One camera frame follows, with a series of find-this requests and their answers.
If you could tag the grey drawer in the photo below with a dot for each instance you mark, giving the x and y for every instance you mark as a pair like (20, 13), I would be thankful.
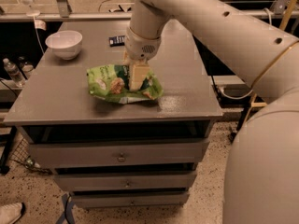
(80, 155)
(131, 199)
(125, 181)

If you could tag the bottom grey drawer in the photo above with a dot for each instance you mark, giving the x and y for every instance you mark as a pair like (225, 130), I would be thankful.
(131, 199)

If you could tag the metal railing frame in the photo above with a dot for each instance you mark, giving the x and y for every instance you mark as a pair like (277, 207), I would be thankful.
(78, 10)

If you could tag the green rice chip bag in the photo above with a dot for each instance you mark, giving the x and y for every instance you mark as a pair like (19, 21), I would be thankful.
(112, 83)

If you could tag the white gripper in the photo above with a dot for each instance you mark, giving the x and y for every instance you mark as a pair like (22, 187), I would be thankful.
(140, 48)

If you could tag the top grey drawer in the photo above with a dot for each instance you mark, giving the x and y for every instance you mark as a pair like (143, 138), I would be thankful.
(80, 155)

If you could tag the clear plastic water bottle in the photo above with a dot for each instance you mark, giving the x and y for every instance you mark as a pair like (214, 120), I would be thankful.
(14, 73)

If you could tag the middle grey drawer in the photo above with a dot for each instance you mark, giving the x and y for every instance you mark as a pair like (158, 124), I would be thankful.
(125, 181)

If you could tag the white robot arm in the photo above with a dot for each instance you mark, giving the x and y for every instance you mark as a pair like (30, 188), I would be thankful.
(261, 184)

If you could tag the white shoe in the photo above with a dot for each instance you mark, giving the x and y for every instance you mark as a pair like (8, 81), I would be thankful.
(10, 213)

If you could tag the grey drawer cabinet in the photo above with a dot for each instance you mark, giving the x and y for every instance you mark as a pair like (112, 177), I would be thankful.
(56, 108)

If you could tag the white bowl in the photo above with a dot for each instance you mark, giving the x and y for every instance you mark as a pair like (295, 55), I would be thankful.
(65, 44)

